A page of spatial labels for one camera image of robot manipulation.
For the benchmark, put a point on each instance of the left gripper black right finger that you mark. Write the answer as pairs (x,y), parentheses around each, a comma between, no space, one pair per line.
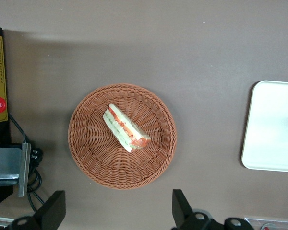
(181,208)

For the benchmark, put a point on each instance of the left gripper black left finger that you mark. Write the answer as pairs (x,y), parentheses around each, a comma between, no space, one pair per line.
(52,208)

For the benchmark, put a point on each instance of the triangle sandwich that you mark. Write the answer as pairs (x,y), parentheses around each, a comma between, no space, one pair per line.
(121,124)

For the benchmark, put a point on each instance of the round brown wicker basket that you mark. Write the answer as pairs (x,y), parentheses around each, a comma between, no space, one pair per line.
(98,163)

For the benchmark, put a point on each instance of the cream rectangular plastic tray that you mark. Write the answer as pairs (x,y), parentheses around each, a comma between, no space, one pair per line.
(266,131)

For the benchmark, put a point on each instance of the black power plug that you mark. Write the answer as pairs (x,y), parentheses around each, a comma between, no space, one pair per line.
(36,155)

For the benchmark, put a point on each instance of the clear acrylic bottle rack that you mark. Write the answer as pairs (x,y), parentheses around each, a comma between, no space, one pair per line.
(254,221)

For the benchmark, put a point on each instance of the black machine with yellow panel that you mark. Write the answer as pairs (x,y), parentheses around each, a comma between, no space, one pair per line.
(0,60)

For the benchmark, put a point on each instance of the grey metal bracket box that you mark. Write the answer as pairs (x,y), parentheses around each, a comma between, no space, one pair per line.
(24,167)

